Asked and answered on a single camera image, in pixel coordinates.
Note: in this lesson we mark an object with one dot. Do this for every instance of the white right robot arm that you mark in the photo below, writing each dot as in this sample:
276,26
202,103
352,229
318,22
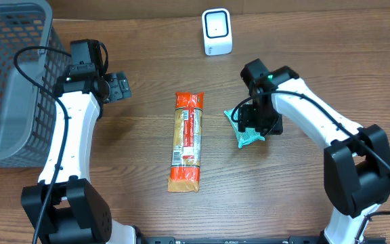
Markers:
356,158

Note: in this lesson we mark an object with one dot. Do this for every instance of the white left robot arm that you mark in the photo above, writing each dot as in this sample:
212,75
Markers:
64,207

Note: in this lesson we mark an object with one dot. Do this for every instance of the grey plastic mesh basket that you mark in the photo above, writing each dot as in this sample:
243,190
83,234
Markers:
29,47

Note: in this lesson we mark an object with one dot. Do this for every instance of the white barcode scanner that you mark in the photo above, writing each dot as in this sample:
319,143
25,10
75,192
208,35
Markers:
217,32

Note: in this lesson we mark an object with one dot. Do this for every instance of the long orange noodle package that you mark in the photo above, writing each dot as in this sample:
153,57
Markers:
187,139

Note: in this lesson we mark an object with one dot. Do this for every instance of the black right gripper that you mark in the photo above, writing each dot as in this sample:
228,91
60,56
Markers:
274,126

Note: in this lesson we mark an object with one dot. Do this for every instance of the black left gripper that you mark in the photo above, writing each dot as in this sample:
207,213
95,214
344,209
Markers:
118,87

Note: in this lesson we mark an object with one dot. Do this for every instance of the teal tissue packet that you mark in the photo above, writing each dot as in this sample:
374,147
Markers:
243,138

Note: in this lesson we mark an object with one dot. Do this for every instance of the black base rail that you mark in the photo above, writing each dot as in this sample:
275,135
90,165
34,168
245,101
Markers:
289,240

